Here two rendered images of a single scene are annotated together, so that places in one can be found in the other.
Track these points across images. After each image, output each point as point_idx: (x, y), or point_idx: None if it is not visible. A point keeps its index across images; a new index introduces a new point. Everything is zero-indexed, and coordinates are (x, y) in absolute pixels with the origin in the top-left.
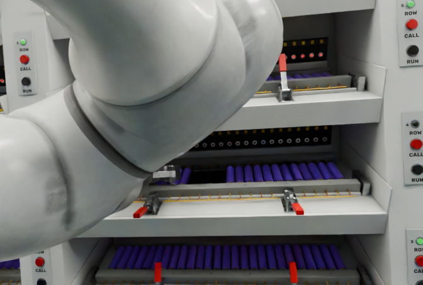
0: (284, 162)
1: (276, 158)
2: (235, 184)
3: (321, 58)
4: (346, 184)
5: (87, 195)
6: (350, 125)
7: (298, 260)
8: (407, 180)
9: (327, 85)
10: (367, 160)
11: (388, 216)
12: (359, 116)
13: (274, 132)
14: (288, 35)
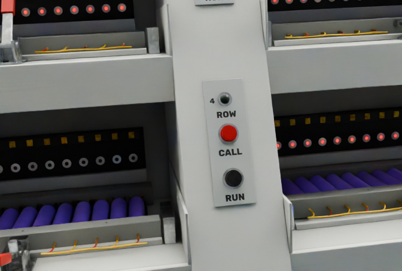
0: (53, 204)
1: (37, 198)
2: None
3: (124, 15)
4: (134, 224)
5: None
6: (169, 127)
7: None
8: (219, 200)
9: (104, 47)
10: (177, 179)
11: (191, 270)
12: (137, 89)
13: (36, 146)
14: None
